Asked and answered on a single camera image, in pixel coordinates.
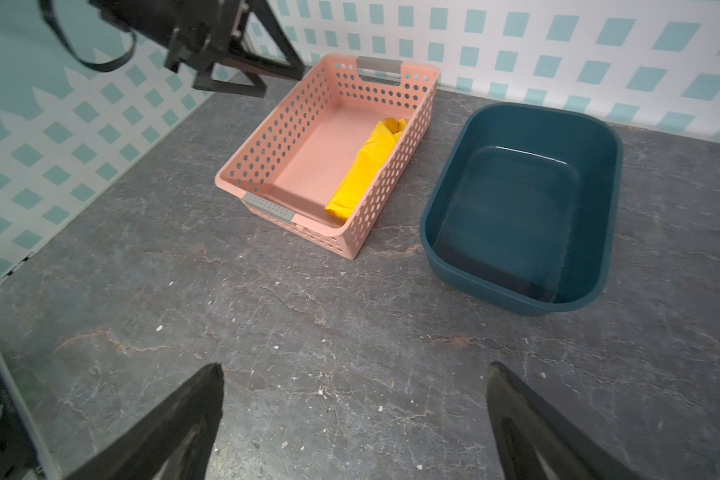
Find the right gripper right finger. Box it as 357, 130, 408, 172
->
486, 362, 639, 479

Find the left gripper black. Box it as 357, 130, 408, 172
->
91, 0, 305, 98

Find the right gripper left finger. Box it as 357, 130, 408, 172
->
68, 363, 224, 479

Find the pink plastic basket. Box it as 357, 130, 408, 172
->
215, 54, 440, 259

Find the teal plastic tray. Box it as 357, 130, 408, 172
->
420, 103, 623, 317

